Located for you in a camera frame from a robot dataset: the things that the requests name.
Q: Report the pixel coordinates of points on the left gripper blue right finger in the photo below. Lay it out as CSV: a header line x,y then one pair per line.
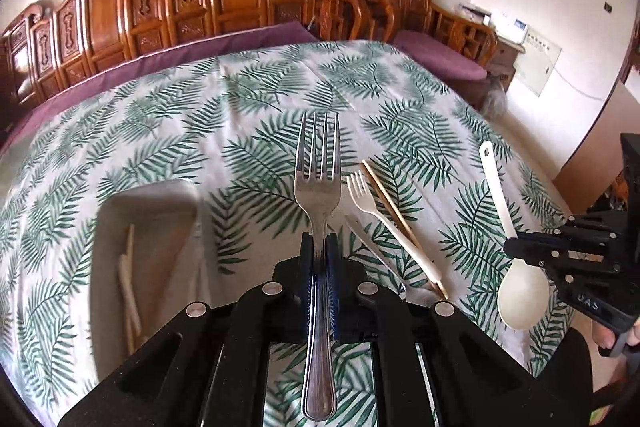
x,y
335,280

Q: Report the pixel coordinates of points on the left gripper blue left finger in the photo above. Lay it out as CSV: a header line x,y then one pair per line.
x,y
305,262

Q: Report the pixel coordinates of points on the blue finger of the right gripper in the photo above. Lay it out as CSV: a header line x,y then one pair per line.
x,y
561,242
556,259

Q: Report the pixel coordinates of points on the white plastic spoon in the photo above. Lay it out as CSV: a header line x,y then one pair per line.
x,y
523,294

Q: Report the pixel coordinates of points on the metal fork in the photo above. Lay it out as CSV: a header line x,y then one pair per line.
x,y
317,190

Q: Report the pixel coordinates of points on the white plastic fork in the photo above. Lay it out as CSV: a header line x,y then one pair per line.
x,y
363,199

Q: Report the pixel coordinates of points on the dark brown wooden chopstick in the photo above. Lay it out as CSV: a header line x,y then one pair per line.
x,y
372,180

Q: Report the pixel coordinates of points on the person's right hand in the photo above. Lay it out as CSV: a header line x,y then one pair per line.
x,y
606,339

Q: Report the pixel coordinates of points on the green leaf print tablecloth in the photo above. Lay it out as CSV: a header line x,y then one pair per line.
x,y
230,125

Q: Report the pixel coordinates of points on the grey rectangular tray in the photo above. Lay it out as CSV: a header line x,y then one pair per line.
x,y
175,263

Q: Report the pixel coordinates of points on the plastic bag on floor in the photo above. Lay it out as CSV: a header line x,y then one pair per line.
x,y
495,103

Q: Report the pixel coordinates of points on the white electrical panel door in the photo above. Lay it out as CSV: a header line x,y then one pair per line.
x,y
535,65

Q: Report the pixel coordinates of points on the wooden side table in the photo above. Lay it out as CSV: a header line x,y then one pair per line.
x,y
501,66

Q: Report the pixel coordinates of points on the purple armchair cushion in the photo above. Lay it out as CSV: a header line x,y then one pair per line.
x,y
443,62

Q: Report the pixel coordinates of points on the items on side table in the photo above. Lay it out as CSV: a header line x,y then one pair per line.
x,y
507,26

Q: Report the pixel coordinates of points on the purple sofa cushion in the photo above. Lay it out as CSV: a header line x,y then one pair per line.
x,y
246,40

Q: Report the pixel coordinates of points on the carved wooden long sofa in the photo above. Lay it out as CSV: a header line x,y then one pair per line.
x,y
53,45

